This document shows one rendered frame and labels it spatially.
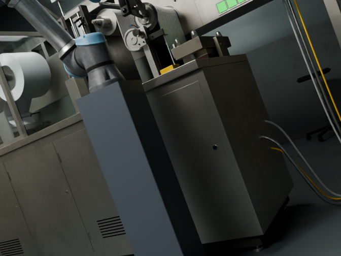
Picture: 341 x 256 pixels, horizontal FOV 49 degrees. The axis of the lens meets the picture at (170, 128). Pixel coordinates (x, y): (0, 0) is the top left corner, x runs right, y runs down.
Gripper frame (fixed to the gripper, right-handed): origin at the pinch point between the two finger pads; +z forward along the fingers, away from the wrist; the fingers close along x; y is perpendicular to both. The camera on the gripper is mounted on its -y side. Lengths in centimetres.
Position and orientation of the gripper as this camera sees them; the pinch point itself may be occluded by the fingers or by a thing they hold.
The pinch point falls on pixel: (144, 17)
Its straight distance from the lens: 201.7
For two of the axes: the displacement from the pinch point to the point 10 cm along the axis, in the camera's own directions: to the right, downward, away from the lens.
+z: 6.0, 4.5, 6.7
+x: -8.0, 2.9, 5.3
